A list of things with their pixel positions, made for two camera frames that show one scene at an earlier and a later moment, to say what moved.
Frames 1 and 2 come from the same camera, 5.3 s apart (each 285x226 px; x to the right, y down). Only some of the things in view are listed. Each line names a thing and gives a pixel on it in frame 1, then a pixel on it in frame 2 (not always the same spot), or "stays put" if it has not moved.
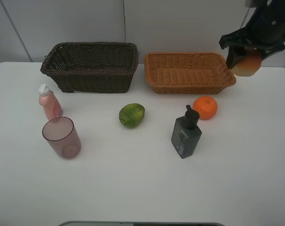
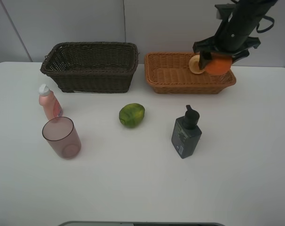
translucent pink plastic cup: [59, 133] stays put
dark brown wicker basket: [91, 67] stays put
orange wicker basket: [188, 73] stays put
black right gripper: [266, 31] -> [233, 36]
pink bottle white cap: [51, 105] stays put
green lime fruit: [131, 114] stays put
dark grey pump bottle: [186, 133] stays put
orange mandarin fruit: [206, 106] -> [218, 65]
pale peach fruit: [250, 63] -> [193, 65]
